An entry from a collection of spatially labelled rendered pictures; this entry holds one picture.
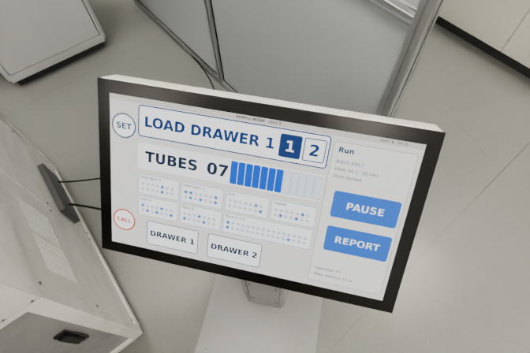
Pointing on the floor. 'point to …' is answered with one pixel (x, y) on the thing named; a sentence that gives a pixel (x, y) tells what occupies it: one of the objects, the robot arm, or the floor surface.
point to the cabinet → (57, 262)
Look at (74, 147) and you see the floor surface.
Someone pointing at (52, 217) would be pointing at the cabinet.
